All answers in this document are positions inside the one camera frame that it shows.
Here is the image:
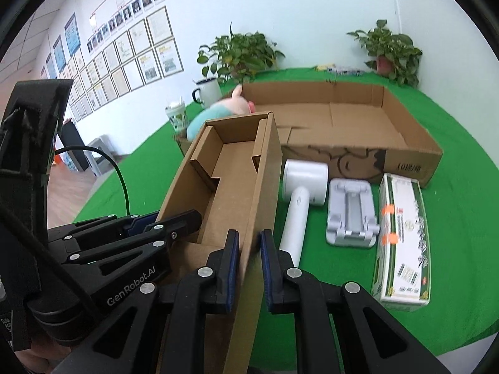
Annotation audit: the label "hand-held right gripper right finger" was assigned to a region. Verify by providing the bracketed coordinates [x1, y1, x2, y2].
[259, 229, 450, 374]

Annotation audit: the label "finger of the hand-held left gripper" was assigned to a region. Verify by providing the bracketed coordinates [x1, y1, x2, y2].
[65, 209, 204, 317]
[47, 211, 160, 251]

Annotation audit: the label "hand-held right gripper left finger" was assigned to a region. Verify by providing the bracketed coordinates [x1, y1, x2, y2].
[51, 229, 240, 374]

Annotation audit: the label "small brown cardboard box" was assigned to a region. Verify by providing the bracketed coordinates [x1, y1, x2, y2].
[156, 111, 283, 374]

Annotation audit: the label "white folding phone stand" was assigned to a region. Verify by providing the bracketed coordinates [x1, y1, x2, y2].
[325, 178, 380, 248]

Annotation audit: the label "white green medicine box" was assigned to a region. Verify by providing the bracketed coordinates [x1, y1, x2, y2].
[370, 172, 432, 312]

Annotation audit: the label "large shallow cardboard box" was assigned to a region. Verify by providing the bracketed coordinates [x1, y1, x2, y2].
[177, 81, 444, 195]

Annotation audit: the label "black cabinet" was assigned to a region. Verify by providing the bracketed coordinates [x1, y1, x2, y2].
[62, 119, 84, 172]

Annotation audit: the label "green patterned cup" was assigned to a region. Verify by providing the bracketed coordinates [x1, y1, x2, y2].
[164, 97, 188, 133]

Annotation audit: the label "pink teal plush toy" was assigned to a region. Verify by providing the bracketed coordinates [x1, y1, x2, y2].
[186, 84, 257, 141]

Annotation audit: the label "white enamel mug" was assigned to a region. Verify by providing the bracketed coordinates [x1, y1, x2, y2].
[192, 78, 224, 106]

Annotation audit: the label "leafy potted plant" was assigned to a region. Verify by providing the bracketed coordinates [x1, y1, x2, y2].
[196, 23, 286, 86]

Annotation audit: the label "green tablecloth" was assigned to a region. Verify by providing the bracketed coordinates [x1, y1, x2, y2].
[72, 67, 499, 359]

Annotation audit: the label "potted plant in terracotta pot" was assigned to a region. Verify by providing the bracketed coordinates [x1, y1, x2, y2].
[346, 19, 424, 88]

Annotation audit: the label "black cable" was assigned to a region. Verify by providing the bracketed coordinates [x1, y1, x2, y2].
[54, 146, 131, 217]

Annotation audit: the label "blue wall posters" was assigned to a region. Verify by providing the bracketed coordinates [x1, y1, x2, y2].
[41, 12, 82, 79]

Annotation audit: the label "wall of framed certificates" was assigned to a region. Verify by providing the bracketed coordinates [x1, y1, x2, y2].
[41, 6, 184, 121]

